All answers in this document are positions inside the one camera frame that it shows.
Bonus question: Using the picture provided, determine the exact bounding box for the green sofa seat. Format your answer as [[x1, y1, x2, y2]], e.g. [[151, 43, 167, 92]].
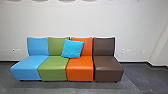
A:
[[37, 36, 71, 83]]

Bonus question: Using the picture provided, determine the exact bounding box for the brown sofa seat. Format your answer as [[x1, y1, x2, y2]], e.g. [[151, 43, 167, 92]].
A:
[[92, 36, 125, 84]]

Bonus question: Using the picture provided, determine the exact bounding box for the blue sofa seat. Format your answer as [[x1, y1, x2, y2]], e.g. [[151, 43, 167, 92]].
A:
[[9, 36, 50, 82]]

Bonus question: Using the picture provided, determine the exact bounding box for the orange sofa seat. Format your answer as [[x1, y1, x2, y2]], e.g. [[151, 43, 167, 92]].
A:
[[65, 37, 95, 83]]

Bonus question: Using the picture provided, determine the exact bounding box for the double white wall outlet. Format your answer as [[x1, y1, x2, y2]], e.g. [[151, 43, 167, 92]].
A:
[[120, 48, 132, 55]]

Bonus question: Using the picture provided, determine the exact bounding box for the cyan square pillow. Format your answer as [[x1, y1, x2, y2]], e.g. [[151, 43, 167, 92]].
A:
[[60, 39, 85, 59]]

